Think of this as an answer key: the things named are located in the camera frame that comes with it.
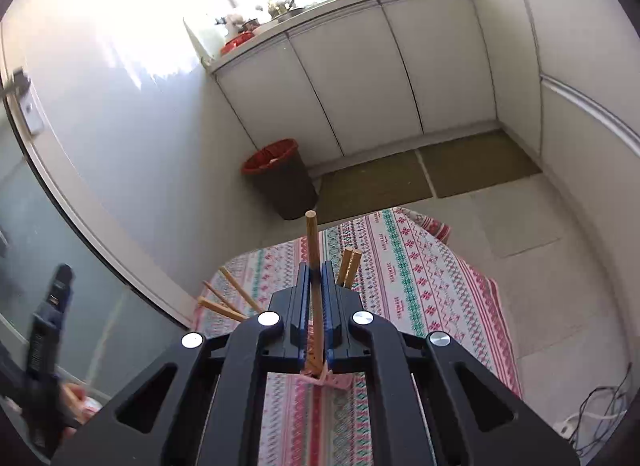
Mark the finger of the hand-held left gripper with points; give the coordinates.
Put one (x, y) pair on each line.
(62, 286)

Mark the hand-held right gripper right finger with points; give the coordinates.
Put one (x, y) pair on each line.
(327, 306)

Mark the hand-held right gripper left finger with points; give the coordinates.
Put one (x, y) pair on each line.
(302, 306)

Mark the pink perforated plastic basket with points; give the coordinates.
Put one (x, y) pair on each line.
(335, 383)

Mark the person's left hand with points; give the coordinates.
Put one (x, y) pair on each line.
(82, 403)

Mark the frosted glass sliding door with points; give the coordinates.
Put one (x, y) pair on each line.
(50, 221)

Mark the patterned striped tablecloth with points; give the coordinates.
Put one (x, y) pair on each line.
(415, 286)

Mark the brown trash bin red liner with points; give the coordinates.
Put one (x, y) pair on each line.
(290, 185)

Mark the green floor mat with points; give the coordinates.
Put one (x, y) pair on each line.
(375, 183)
(480, 163)

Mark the white power strip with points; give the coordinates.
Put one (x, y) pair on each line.
(567, 427)

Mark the red bowl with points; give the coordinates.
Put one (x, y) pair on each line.
(237, 43)

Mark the metal basin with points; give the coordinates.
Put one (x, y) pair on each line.
(290, 13)

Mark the white kitchen cabinets with drawers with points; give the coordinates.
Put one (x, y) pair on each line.
(575, 95)

